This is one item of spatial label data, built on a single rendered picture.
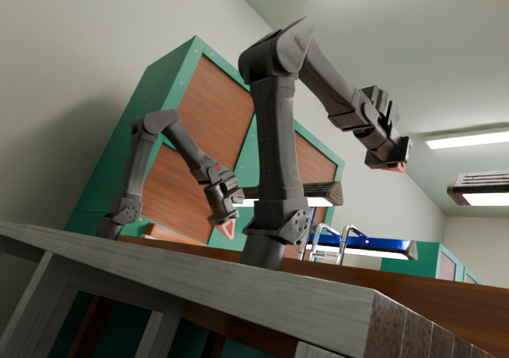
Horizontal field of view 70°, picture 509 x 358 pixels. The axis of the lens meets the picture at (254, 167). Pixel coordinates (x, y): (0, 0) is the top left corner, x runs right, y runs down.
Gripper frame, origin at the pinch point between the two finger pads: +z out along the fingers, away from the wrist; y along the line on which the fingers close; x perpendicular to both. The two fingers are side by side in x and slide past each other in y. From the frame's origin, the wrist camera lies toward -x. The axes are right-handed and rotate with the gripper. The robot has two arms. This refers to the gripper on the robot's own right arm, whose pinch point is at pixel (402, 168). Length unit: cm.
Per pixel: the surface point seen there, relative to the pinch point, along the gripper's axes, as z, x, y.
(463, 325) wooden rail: -21.1, 36.7, -23.4
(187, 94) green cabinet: -13, -41, 107
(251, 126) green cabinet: 28, -49, 105
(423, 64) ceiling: 161, -195, 83
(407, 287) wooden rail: -21.0, 33.0, -15.2
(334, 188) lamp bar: 10.6, -0.3, 27.0
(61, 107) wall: -46, -28, 181
